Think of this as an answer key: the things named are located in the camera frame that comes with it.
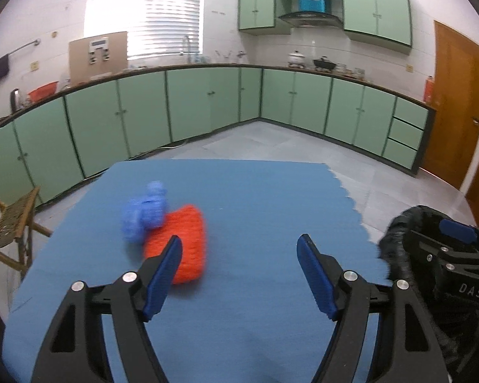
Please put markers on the cardboard box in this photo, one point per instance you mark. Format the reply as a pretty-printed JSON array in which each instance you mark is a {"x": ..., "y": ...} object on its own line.
[{"x": 98, "y": 62}]

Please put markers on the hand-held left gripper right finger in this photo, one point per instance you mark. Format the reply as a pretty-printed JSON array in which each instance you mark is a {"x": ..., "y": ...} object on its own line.
[{"x": 317, "y": 281}]

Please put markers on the blue foam mat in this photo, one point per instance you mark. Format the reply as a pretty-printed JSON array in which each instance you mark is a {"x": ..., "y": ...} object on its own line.
[{"x": 243, "y": 207}]

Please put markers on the red plastic basin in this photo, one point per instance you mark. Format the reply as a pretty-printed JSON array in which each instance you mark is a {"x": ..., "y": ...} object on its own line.
[{"x": 44, "y": 91}]

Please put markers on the steel kettle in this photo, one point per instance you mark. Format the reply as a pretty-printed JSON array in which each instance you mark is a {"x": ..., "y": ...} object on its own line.
[{"x": 15, "y": 99}]

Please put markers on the orange mesh scrubber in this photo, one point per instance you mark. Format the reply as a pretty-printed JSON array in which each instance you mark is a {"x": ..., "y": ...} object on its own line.
[{"x": 183, "y": 243}]

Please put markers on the dark hanging towel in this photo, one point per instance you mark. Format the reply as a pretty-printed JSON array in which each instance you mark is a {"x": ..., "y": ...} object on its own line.
[{"x": 0, "y": 68}]

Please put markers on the range hood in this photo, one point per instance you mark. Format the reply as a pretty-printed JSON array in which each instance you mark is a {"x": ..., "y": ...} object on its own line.
[{"x": 310, "y": 19}]

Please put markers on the green upper kitchen cabinets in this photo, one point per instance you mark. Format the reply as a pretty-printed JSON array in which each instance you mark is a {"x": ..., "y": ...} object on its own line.
[{"x": 367, "y": 8}]

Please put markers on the white window blinds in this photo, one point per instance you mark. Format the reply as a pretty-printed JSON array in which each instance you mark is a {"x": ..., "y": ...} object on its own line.
[{"x": 143, "y": 12}]

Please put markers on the green lower kitchen cabinets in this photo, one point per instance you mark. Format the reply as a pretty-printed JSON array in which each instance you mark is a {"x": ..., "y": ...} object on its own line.
[{"x": 183, "y": 103}]

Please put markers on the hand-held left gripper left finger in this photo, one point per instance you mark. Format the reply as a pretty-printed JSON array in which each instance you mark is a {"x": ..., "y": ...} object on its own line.
[{"x": 161, "y": 277}]

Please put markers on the blue mesh net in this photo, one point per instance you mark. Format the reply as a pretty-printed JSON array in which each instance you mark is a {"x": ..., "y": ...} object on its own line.
[{"x": 143, "y": 211}]

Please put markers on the white cooking pot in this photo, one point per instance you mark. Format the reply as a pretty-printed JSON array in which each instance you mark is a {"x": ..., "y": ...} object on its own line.
[{"x": 296, "y": 59}]

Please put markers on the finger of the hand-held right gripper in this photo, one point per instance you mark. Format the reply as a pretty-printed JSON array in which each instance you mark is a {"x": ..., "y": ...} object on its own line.
[
  {"x": 459, "y": 231},
  {"x": 427, "y": 247}
]

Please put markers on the orange bottle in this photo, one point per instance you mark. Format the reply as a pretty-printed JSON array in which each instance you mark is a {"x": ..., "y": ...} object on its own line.
[{"x": 428, "y": 89}]

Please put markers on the green kitchen cabinets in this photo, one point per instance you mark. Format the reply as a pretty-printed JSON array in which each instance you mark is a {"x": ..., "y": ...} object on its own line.
[
  {"x": 367, "y": 8},
  {"x": 183, "y": 103}
]

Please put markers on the black wok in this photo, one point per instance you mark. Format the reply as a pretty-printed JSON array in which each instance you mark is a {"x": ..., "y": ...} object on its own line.
[{"x": 324, "y": 64}]

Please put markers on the wooden chair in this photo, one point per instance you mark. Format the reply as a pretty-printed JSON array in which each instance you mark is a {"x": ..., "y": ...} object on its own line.
[{"x": 14, "y": 219}]

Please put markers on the metal towel bar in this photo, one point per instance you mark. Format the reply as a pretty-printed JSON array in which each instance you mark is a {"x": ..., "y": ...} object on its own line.
[{"x": 22, "y": 48}]

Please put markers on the black bin with bag liner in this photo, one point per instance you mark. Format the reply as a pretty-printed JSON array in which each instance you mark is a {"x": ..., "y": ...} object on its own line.
[{"x": 395, "y": 239}]

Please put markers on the metal faucet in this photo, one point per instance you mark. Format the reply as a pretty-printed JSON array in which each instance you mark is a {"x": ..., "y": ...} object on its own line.
[{"x": 187, "y": 48}]

